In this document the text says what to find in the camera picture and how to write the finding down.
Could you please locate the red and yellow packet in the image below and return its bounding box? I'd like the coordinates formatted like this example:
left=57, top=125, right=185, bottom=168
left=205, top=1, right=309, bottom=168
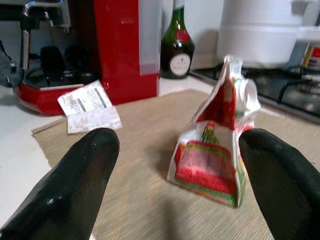
left=301, top=43, right=320, bottom=68

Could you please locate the black gas stove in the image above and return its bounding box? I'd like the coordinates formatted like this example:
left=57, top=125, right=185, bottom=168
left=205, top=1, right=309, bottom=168
left=191, top=66, right=320, bottom=123

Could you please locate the dark green glass bottle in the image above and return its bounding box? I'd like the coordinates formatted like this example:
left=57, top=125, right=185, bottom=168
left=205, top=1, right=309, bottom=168
left=159, top=0, right=196, bottom=80

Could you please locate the red and white juice carton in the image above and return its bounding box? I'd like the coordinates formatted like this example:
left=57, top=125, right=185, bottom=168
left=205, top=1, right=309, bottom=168
left=166, top=54, right=262, bottom=208

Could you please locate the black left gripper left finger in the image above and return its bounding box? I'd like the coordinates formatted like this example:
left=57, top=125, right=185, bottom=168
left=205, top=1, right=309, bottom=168
left=0, top=127, right=120, bottom=240

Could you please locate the beige woven placemat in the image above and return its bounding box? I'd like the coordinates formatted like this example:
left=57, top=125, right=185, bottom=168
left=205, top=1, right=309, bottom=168
left=31, top=89, right=320, bottom=240

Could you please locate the white paper receipt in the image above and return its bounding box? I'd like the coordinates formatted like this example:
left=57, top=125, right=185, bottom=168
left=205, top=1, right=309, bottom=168
left=56, top=79, right=123, bottom=135

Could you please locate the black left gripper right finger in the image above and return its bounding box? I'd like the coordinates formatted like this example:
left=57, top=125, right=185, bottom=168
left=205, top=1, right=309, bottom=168
left=238, top=128, right=320, bottom=240

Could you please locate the white round kitchen appliance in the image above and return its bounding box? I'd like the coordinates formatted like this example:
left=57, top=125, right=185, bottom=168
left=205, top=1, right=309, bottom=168
left=216, top=0, right=305, bottom=69

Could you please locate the red espresso machine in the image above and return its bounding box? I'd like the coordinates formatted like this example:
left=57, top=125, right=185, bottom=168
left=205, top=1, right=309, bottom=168
left=13, top=0, right=163, bottom=116

